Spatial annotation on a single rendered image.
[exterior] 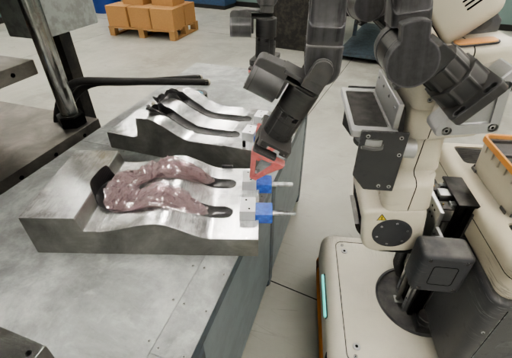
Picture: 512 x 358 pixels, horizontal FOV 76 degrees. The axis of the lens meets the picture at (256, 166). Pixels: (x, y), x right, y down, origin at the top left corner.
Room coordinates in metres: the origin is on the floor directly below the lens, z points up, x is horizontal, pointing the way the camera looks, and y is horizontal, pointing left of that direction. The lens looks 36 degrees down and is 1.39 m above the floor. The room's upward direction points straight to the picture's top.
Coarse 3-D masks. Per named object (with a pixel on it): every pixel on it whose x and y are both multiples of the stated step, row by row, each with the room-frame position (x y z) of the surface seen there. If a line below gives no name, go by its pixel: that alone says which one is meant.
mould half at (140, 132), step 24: (192, 96) 1.08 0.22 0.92; (144, 120) 0.89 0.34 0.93; (168, 120) 0.91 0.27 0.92; (192, 120) 0.95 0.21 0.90; (216, 120) 0.97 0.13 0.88; (120, 144) 0.93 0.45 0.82; (144, 144) 0.90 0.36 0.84; (168, 144) 0.87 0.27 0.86; (192, 144) 0.84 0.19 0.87; (216, 144) 0.82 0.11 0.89; (240, 144) 0.82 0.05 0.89
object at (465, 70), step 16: (448, 64) 0.50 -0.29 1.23; (464, 64) 0.50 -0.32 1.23; (480, 64) 0.50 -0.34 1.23; (432, 80) 0.50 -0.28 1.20; (448, 80) 0.49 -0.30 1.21; (464, 80) 0.48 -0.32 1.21; (480, 80) 0.49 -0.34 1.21; (496, 80) 0.47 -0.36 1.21; (432, 96) 0.51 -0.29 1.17; (448, 96) 0.49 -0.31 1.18; (464, 96) 0.48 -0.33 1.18; (480, 96) 0.47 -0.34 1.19; (496, 96) 0.46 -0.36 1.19; (448, 112) 0.49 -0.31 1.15; (464, 112) 0.46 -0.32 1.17
